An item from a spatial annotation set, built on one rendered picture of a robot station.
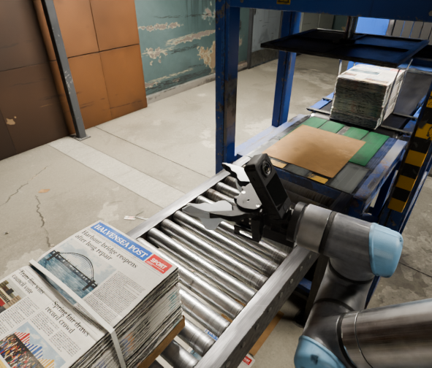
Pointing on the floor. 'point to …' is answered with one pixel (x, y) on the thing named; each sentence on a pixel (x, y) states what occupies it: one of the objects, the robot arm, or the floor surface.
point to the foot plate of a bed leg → (300, 318)
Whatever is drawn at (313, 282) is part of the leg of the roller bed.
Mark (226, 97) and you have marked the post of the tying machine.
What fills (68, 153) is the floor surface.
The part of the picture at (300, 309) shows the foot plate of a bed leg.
